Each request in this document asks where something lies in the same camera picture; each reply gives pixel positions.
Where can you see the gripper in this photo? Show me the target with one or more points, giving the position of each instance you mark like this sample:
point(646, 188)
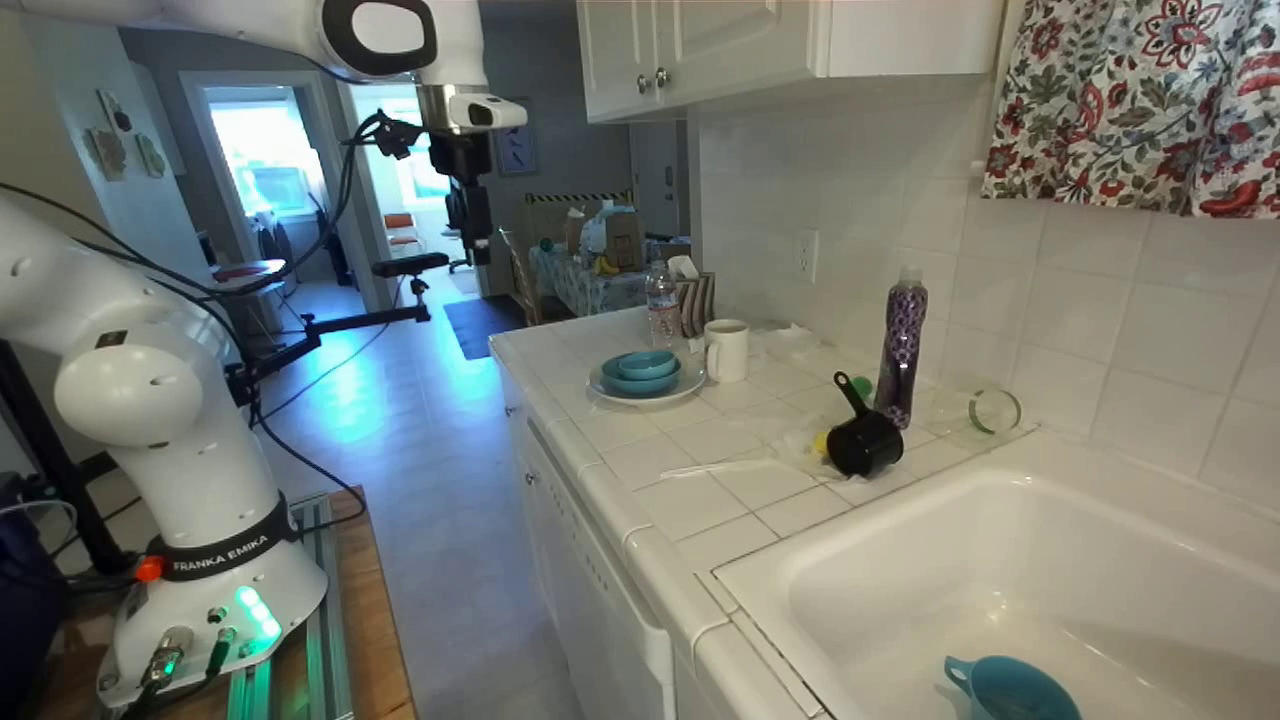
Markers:
point(461, 157)

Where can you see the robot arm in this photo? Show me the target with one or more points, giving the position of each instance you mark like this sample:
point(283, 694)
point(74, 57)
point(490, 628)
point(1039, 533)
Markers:
point(150, 400)

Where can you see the small teal bowl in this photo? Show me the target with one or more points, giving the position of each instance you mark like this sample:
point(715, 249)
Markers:
point(648, 366)

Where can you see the large teal bowl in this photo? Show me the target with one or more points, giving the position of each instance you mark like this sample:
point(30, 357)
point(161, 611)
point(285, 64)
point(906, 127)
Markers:
point(640, 386)

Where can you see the black measuring scooper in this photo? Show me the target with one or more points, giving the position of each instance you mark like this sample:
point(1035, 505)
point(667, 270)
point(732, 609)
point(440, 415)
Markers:
point(866, 445)

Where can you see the orange chair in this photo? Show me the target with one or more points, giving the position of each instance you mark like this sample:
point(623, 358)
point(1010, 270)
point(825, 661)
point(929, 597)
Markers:
point(400, 228)

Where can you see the wooden chair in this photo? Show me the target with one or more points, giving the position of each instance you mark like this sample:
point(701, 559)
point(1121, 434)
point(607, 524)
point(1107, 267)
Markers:
point(522, 280)

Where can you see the dark floor mat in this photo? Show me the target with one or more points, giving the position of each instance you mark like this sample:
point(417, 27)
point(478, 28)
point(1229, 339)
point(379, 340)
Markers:
point(480, 325)

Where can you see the cluttered table with cloth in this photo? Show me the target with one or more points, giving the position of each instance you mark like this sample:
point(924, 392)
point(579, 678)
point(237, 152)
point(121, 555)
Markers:
point(590, 285)

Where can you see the narrow cabinet door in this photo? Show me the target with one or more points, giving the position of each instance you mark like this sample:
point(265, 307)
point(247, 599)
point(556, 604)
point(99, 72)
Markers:
point(615, 50)

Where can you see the window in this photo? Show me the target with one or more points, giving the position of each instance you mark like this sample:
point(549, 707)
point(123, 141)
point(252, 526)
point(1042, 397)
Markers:
point(262, 150)

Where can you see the clear water bottle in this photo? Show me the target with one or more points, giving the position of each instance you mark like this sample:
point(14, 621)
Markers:
point(662, 310)

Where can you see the striped napkin holder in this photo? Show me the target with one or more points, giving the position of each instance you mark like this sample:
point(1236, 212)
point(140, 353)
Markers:
point(696, 305)

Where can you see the wide cabinet door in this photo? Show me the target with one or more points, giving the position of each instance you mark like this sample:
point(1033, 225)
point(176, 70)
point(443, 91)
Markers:
point(745, 40)

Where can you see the white plate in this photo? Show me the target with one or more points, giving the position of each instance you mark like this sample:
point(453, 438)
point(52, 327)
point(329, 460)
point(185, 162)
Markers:
point(690, 384)

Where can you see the white mug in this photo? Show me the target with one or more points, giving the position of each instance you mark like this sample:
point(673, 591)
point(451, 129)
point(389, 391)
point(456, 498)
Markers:
point(729, 355)

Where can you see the clear plastic wrap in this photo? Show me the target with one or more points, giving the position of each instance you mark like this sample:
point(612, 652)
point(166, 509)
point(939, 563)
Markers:
point(800, 440)

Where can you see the white dishwasher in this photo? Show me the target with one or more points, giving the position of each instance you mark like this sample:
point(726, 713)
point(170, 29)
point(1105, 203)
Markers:
point(590, 590)

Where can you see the yellow small object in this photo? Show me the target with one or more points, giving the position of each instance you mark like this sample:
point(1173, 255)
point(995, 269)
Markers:
point(821, 444)

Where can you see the green small object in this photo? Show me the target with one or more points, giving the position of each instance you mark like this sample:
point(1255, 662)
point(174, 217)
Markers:
point(862, 388)

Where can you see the purple patterned bottle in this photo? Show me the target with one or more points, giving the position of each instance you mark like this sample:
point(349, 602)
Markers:
point(900, 350)

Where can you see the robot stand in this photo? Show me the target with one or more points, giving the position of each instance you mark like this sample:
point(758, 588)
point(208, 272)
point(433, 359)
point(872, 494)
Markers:
point(375, 640)

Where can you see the black stand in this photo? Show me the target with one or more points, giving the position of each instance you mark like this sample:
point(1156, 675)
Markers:
point(50, 450)

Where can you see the clear drinking glass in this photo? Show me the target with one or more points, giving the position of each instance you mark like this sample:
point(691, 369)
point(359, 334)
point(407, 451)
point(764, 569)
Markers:
point(995, 411)

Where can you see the dark blue bag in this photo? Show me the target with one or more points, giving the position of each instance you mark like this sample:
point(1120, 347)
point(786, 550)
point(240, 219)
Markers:
point(25, 610)

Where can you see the floral curtain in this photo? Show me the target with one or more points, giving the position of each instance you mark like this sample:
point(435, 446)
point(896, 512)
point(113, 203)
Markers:
point(1130, 100)

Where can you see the white sink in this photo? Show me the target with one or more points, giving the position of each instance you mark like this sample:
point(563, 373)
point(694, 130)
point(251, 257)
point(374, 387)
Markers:
point(1000, 570)

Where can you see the teal measuring cup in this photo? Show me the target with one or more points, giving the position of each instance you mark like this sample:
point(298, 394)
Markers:
point(1010, 692)

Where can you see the framed wall picture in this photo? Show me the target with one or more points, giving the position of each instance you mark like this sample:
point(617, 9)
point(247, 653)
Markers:
point(517, 145)

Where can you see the camera on mount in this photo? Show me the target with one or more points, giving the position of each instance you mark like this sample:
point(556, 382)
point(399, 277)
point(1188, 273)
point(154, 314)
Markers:
point(410, 264)

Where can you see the group of wall decorations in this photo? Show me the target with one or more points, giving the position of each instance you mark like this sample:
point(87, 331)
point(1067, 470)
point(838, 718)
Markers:
point(108, 150)

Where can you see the wall socket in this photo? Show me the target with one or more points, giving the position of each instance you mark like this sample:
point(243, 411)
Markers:
point(806, 256)

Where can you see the white wall cabinet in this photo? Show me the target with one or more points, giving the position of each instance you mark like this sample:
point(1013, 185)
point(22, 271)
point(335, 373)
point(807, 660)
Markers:
point(900, 40)

